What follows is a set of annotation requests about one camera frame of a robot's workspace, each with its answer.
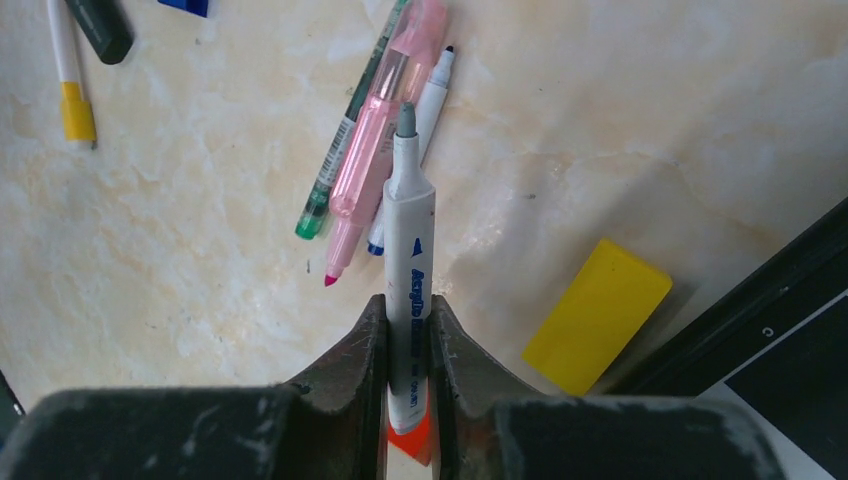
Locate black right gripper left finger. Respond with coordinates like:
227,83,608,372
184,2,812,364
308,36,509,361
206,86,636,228
1,295,388,479

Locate pink translucent pen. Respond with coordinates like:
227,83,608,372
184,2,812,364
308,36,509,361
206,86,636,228
324,0,448,287

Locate black grey chessboard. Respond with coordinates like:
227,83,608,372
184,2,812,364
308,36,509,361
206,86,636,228
613,203,847,479

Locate yellow block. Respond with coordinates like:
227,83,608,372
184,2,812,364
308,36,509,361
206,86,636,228
522,238,673,395

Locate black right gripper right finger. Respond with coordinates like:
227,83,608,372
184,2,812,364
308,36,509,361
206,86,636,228
429,296,785,479

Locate yellow cap white marker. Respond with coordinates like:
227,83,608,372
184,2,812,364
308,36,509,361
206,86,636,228
45,0,97,149

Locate blue cap white marker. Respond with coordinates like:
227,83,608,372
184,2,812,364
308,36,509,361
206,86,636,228
367,45,455,256

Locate pink black highlighter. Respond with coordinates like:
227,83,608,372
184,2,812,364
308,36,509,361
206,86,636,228
65,0,134,65

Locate grey cap white marker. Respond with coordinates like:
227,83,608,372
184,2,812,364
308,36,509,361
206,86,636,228
383,102,436,435

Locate green thin pen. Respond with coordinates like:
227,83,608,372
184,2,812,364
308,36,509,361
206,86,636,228
294,0,407,240

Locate orange red block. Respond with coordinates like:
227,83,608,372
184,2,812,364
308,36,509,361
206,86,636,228
387,409,432,467

